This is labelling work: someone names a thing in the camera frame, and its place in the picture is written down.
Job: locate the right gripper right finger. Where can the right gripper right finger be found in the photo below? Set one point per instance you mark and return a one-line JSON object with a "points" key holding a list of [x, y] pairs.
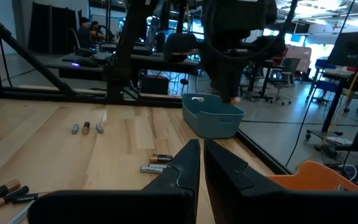
{"points": [[259, 205]]}

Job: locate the computer mouse with blue light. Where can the computer mouse with blue light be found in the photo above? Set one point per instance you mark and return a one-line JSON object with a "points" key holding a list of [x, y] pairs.
{"points": [[74, 63]]}

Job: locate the orange plastic bin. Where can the orange plastic bin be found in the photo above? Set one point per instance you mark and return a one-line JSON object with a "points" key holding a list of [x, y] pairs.
{"points": [[312, 179]]}

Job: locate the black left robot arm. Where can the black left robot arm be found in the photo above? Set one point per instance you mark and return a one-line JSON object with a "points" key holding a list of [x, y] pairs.
{"points": [[126, 46]]}

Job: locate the teal plastic bin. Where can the teal plastic bin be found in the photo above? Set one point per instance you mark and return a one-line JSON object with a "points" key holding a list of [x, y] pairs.
{"points": [[211, 119]]}

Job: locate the black box under desk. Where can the black box under desk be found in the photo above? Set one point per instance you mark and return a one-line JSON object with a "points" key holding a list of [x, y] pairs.
{"points": [[154, 84]]}

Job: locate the black copper Duracell AAA battery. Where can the black copper Duracell AAA battery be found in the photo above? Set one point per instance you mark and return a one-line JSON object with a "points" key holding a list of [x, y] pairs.
{"points": [[85, 127], [9, 198], [26, 198]]}

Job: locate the black side desk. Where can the black side desk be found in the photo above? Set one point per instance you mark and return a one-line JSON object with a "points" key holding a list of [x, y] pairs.
{"points": [[82, 67]]}

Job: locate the black computer monitor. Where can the black computer monitor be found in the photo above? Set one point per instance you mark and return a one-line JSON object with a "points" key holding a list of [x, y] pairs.
{"points": [[354, 48]]}

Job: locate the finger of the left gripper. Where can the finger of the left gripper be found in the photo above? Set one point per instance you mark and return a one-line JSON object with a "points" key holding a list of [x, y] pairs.
{"points": [[233, 95], [224, 93]]}

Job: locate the grey office chair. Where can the grey office chair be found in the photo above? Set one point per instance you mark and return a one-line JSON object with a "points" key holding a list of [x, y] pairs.
{"points": [[280, 81]]}

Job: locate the black curtain panel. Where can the black curtain panel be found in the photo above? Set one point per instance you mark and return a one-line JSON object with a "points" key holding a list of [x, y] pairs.
{"points": [[51, 28]]}

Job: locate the blue chair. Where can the blue chair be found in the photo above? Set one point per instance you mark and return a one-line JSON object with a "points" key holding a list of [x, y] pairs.
{"points": [[323, 85]]}

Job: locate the person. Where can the person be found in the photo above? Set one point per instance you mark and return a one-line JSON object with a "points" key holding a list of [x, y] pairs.
{"points": [[97, 31], [84, 34]]}

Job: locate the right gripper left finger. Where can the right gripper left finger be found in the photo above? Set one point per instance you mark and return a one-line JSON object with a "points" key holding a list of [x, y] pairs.
{"points": [[154, 205]]}

